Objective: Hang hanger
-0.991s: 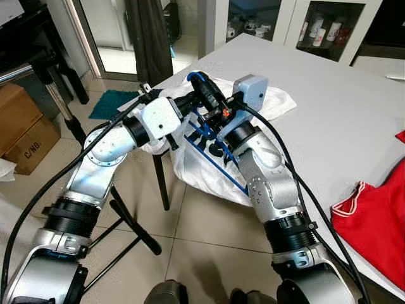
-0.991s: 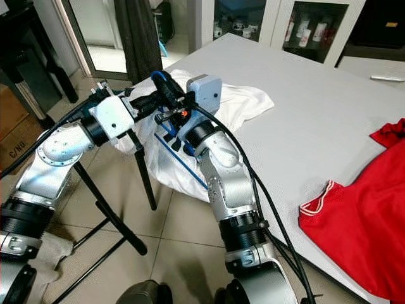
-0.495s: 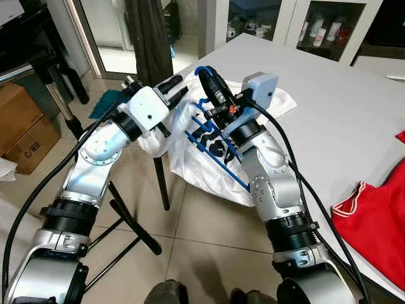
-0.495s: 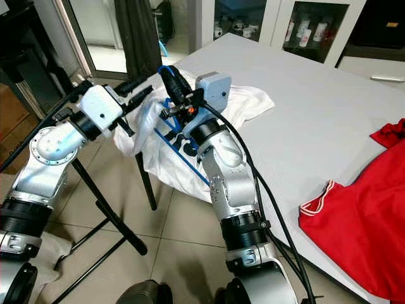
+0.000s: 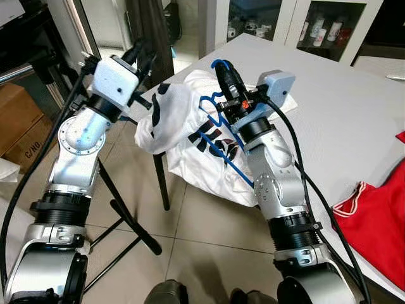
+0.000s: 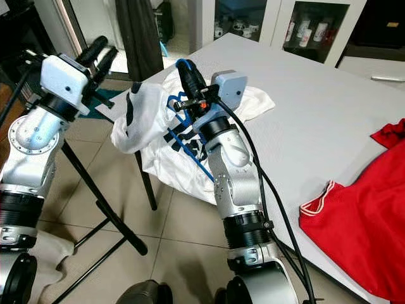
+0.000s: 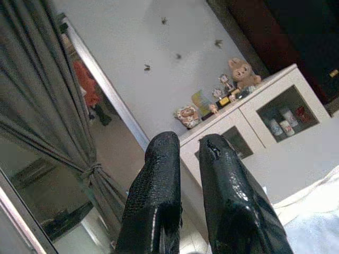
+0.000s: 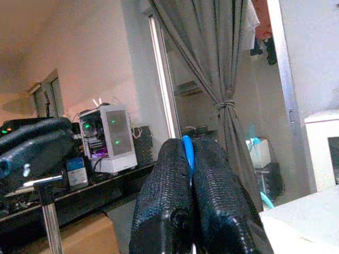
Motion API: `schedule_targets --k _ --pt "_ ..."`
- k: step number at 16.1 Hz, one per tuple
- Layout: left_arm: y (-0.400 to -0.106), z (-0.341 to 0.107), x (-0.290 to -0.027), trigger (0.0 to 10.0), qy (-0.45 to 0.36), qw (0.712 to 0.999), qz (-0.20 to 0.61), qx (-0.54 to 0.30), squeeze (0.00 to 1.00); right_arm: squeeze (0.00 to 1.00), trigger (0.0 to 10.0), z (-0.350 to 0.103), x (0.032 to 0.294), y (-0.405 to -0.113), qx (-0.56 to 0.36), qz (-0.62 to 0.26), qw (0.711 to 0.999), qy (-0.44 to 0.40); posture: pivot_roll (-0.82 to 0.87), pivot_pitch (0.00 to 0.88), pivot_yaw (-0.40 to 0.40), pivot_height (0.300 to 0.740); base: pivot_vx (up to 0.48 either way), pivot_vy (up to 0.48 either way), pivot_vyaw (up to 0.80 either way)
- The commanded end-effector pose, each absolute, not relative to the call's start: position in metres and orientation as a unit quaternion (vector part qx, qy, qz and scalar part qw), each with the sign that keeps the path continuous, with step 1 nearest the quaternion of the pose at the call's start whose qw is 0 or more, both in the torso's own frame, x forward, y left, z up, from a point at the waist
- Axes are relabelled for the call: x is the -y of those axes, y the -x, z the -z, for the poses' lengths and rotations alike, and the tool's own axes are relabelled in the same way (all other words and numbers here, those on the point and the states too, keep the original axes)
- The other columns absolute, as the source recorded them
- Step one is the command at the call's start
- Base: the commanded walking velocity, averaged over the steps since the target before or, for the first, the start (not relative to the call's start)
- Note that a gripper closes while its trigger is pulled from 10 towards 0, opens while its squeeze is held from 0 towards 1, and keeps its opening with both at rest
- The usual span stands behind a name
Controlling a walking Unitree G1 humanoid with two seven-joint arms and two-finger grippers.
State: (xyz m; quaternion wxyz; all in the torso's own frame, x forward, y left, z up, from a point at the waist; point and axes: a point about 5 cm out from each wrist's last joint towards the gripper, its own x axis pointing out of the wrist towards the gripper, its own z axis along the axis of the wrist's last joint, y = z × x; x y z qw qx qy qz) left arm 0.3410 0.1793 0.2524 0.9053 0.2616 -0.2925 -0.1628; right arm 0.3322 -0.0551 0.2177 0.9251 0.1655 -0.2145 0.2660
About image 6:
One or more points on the white drawer TV stand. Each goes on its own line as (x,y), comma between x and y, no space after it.
(364,66)

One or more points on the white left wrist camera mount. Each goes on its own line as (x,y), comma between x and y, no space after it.
(63,79)

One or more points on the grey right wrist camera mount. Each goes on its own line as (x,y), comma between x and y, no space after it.
(230,88)

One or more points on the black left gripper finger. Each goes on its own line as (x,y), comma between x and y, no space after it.
(92,50)
(106,63)

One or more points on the robot right leg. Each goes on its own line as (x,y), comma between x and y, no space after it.
(223,297)

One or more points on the white T-shirt black print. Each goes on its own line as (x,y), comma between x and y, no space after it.
(145,120)

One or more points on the brown cardboard box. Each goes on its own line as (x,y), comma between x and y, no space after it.
(6,114)

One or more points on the grey table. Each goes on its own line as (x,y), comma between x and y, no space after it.
(323,114)

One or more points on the red garment white trim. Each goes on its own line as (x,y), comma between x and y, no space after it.
(367,234)

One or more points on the white glass door cabinet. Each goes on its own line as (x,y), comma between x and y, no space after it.
(275,22)

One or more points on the dark curtain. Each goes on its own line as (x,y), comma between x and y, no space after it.
(139,31)

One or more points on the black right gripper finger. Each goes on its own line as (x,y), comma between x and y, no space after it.
(199,82)
(186,81)

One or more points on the blue clothes hanger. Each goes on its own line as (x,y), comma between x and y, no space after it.
(202,167)

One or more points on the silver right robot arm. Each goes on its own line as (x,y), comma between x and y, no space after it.
(234,183)

